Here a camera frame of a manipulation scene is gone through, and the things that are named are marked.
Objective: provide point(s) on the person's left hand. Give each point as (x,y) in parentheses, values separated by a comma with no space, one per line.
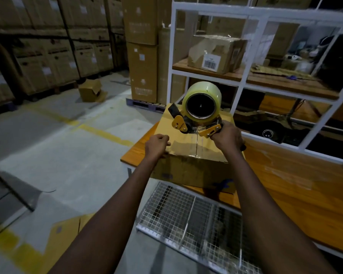
(157,146)

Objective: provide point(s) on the person's right hand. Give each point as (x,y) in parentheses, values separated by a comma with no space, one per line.
(228,138)

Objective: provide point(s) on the yellow cardboard box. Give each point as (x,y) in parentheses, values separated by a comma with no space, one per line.
(63,236)
(188,171)

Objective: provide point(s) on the clear packing tape roll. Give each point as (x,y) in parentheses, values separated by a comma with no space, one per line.
(205,86)

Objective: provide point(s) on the person's left forearm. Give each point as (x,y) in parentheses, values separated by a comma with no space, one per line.
(108,231)

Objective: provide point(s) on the person's right forearm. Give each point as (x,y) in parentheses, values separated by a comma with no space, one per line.
(274,231)

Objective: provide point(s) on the tall labelled cardboard box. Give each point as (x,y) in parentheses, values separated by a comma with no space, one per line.
(143,74)

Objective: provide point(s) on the tall plain cardboard box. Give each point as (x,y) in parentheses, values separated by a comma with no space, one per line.
(163,68)

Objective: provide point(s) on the flattened cardboard sheet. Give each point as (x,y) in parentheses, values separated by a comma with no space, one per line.
(274,71)

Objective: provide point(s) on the small box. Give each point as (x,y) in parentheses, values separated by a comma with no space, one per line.
(88,92)

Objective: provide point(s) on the taped box with barcode label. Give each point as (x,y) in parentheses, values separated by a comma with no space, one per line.
(197,51)

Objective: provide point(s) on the wide brown cardboard box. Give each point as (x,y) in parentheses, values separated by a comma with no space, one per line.
(140,19)

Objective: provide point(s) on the black round-logo device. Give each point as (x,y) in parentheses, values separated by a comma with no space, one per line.
(268,134)

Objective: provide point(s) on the blue pallet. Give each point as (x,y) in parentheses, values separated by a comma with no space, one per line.
(143,104)

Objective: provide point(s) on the wooden shelf board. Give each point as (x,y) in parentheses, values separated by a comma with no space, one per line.
(288,85)

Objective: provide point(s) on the blue scissors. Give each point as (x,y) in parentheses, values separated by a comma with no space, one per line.
(292,78)

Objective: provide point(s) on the orange wooden table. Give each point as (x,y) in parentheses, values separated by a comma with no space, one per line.
(303,196)

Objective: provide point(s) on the large brown background carton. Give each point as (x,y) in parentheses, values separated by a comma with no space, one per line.
(283,39)

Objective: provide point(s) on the black monitor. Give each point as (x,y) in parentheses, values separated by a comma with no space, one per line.
(337,65)

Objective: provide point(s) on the dark-legged table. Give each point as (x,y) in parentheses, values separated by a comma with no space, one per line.
(17,194)

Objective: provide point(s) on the white metal shelf frame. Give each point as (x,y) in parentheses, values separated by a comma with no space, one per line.
(217,11)

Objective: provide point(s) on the wall of stacked cartons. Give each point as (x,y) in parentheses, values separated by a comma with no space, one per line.
(45,54)

